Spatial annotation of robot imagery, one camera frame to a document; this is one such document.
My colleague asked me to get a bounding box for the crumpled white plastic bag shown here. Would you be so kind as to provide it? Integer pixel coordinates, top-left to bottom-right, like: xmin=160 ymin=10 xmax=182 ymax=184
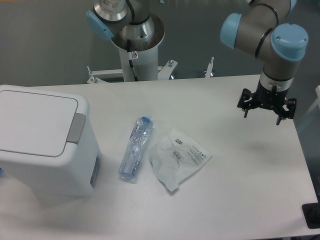
xmin=149 ymin=129 xmax=212 ymax=192

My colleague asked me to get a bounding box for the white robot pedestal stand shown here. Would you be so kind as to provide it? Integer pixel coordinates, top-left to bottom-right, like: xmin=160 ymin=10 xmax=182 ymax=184
xmin=86 ymin=39 xmax=216 ymax=85

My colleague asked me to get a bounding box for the white trash can body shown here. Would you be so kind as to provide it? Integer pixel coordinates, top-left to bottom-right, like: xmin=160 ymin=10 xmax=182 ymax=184
xmin=0 ymin=85 xmax=101 ymax=196

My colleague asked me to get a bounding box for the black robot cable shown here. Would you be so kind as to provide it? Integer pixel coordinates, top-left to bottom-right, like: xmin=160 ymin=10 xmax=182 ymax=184
xmin=126 ymin=39 xmax=139 ymax=82

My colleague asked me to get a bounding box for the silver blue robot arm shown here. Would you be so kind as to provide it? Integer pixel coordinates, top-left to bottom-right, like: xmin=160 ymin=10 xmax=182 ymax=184
xmin=219 ymin=0 xmax=309 ymax=124

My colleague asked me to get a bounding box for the clear plastic water bottle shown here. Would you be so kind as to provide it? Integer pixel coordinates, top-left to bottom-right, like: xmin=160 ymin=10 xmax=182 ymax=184
xmin=118 ymin=115 xmax=153 ymax=181

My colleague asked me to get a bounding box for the black device at table edge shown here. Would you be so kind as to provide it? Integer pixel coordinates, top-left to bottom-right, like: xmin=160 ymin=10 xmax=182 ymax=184
xmin=302 ymin=202 xmax=320 ymax=229

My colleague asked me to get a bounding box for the white trash can lid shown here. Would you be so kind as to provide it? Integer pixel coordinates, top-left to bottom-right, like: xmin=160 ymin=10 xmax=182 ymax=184
xmin=0 ymin=90 xmax=86 ymax=157

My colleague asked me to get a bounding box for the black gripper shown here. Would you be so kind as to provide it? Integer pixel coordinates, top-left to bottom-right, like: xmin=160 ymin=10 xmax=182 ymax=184
xmin=237 ymin=82 xmax=297 ymax=126

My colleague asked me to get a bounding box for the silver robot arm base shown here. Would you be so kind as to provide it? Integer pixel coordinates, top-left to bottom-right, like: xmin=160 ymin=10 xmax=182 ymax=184
xmin=85 ymin=0 xmax=165 ymax=52

